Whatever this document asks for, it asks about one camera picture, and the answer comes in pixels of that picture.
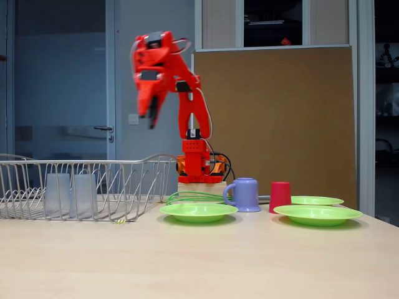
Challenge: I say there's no white open cabinet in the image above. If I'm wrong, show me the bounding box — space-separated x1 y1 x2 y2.
199 0 353 49

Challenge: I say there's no blue grey glass door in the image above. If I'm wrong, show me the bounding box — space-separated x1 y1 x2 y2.
6 0 116 161

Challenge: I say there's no green plastic plate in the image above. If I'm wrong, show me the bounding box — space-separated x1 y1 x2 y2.
289 196 345 206
273 204 364 227
159 202 239 224

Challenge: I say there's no orange table clamp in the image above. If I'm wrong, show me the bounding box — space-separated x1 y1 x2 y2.
210 154 230 175
174 154 188 174

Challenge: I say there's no purple plastic mug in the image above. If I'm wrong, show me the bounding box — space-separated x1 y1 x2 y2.
223 178 261 213

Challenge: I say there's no red plastic cup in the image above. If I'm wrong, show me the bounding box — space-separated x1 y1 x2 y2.
269 181 292 214

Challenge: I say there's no grey translucent plastic cup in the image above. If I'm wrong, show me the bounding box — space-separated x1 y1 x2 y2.
44 173 73 216
69 173 99 219

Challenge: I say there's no wooden base block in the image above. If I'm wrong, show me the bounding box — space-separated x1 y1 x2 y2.
177 182 228 203

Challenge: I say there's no metal wire dish rack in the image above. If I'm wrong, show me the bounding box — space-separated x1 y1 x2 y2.
0 153 178 222

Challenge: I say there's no brown board panel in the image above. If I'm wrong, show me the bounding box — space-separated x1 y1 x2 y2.
191 45 358 209

